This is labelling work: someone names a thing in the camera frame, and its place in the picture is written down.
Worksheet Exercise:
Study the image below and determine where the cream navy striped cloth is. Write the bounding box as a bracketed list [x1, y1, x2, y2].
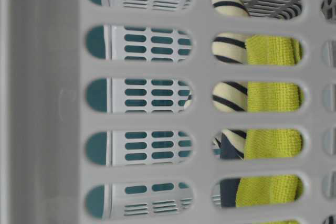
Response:
[183, 0, 249, 208]

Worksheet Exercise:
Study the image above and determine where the yellow-green microfibre cloth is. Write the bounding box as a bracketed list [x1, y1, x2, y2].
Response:
[236, 35, 303, 208]

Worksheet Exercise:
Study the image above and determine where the grey plastic shopping basket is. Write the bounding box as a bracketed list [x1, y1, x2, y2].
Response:
[1, 0, 335, 223]

